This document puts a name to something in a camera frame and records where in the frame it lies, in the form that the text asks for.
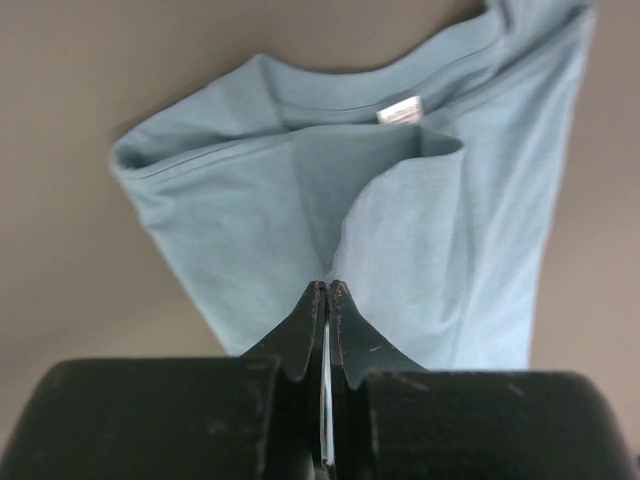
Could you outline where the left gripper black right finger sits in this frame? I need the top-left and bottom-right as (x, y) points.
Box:
(327, 281), (430, 465)

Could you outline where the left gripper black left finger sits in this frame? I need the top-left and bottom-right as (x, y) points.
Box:
(243, 281), (327, 465)

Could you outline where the grey-blue t-shirt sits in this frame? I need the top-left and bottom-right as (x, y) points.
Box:
(109, 1), (596, 370)

